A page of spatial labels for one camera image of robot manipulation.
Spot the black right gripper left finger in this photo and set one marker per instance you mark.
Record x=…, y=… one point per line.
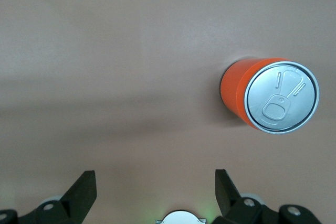
x=76, y=200

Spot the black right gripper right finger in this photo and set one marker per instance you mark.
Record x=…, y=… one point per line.
x=225, y=195

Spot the orange can with silver lid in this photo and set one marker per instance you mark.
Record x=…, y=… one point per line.
x=281, y=98

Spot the brown table cloth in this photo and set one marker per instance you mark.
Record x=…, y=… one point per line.
x=118, y=77

